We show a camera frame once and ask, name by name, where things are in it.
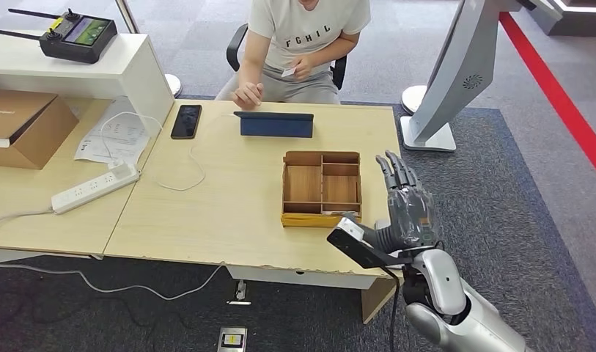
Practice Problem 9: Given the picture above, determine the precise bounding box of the white charger plug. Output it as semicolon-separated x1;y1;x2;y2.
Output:
108;160;139;177

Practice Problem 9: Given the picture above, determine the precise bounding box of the black smartphone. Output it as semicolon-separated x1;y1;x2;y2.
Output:
170;104;203;140

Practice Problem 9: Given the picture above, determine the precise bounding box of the person's right hand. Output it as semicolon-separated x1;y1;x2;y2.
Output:
231;81;265;111

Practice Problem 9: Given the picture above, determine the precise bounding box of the round white stand base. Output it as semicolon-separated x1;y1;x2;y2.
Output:
164;73;183;98
400;85;429;116

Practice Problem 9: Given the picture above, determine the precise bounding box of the grey display plinth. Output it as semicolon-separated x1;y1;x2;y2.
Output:
523;0;596;38

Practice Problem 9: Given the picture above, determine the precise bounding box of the person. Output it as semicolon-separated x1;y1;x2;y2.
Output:
215;0;372;106

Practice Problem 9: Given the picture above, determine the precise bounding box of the blue tablet case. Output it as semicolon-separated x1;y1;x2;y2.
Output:
232;111;315;139

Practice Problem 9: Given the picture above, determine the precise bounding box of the brown cardboard box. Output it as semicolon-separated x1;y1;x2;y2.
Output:
0;89;80;170

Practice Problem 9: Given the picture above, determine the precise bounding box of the white printed paper sheet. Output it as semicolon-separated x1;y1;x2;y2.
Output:
74;96;152;168

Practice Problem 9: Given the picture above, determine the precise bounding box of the floor outlet with plug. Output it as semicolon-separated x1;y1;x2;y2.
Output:
226;280;253;307

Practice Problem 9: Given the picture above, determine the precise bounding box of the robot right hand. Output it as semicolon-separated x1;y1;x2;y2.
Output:
375;150;438;249

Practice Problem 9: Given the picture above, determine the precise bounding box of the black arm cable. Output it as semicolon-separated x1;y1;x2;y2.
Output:
382;265;400;352

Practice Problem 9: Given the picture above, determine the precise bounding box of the light wood desk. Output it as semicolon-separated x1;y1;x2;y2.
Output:
0;97;158;265
103;99;422;326

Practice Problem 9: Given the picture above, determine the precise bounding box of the white desk shelf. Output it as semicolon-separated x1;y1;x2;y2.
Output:
0;29;176;137

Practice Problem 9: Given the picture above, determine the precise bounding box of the black right camera bracket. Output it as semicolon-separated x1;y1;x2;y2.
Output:
326;228;415;271

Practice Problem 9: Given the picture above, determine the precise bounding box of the person's left hand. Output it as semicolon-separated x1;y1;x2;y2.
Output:
291;54;315;82

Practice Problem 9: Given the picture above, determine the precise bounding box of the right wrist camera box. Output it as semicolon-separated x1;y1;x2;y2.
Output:
335;217;366;243

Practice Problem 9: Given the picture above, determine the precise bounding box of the wooden organizer box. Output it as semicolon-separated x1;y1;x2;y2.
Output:
280;150;363;230

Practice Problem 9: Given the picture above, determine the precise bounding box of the white floor cable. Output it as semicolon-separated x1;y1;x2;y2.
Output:
0;262;226;302

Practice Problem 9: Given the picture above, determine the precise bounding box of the metal pole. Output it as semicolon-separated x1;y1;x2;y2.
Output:
114;0;142;35

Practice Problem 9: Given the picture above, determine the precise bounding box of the white power strip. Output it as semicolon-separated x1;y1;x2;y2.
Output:
51;162;141;215

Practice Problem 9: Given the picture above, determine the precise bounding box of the grey kiosk display stand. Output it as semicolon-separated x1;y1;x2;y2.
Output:
400;0;539;153

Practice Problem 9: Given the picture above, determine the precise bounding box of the black remote controller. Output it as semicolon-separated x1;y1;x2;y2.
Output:
0;7;119;65

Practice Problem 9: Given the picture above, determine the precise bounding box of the grey power strip cord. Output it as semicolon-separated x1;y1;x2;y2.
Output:
0;208;55;230

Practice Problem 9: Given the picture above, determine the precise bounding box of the clear plastic film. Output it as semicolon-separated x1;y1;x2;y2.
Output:
388;186;438;249

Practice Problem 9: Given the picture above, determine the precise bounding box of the white charging cable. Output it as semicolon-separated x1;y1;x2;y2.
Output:
99;110;236;192

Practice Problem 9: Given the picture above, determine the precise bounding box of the dark grey carpet mat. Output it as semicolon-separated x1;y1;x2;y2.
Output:
0;95;596;352

